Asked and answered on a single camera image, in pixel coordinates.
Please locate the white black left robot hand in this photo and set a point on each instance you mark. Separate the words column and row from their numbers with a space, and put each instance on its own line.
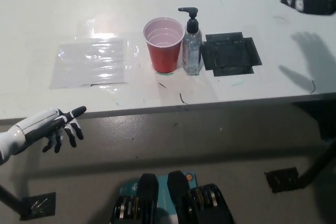
column 36, row 127

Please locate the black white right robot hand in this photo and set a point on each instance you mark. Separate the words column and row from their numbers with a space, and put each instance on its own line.
column 315, row 3

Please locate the clear pump hand soap bottle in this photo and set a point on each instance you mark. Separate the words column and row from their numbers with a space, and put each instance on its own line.
column 192, row 48

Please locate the clear plastic sheet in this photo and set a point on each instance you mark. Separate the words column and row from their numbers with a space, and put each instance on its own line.
column 90, row 62

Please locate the black tape patch on table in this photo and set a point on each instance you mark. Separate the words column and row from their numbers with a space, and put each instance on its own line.
column 229, row 54

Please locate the red plastic cup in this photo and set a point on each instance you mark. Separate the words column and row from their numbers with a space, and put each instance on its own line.
column 163, row 51

